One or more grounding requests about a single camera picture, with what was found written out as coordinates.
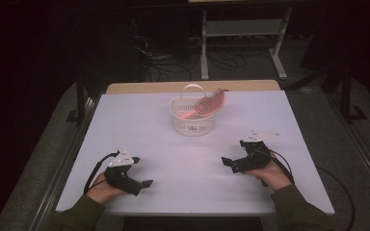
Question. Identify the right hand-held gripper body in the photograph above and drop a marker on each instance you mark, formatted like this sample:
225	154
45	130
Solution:
257	157

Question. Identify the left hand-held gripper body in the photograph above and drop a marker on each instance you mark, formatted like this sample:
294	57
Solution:
122	179

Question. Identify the white plastic basket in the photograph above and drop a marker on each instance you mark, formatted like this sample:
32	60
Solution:
192	128

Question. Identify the pink hairbrush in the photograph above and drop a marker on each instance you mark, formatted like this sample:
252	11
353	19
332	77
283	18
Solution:
210	104

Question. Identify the person's left hand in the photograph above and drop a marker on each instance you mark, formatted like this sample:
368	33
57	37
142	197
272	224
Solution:
101	191

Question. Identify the person's right hand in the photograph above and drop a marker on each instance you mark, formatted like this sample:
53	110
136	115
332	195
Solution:
273	178

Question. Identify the wooden table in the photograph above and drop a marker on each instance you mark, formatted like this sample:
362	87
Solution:
160	86

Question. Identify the black metal stand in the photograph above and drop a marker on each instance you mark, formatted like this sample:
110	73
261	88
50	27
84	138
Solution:
347	96
80	96

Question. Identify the grey metal stand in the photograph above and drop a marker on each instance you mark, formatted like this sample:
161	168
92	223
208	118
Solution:
244	27

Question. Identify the metal frame rail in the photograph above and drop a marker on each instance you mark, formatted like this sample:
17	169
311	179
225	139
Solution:
64	166
363	154

